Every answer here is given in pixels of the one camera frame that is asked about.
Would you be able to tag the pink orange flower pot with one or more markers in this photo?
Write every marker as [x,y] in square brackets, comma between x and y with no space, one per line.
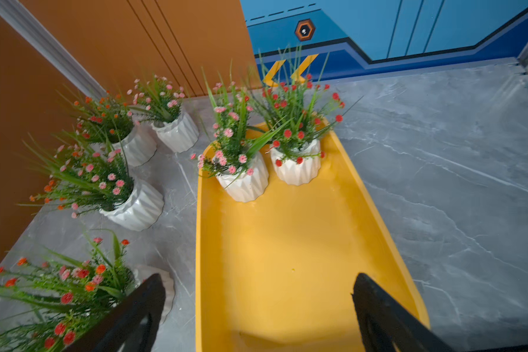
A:
[84,178]

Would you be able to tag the pink flower back pot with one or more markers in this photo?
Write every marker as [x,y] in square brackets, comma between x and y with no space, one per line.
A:
[160,103]

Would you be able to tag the orange flower back pot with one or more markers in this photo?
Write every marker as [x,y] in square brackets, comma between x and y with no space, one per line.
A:
[109,119]

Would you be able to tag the yellow plastic tray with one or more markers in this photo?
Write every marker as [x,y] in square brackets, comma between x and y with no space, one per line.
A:
[277,273]

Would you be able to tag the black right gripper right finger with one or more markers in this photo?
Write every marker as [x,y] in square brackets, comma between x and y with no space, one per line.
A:
[385,325]

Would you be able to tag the red flower white pot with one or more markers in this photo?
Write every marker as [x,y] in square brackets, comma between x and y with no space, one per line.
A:
[299,110]

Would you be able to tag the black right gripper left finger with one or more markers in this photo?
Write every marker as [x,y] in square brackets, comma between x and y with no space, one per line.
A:
[131,326]

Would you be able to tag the pink flower white pot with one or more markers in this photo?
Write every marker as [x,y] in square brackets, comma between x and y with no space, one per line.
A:
[234,159]

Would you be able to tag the orange red flower pot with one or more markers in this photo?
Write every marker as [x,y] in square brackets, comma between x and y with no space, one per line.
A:
[65,297]

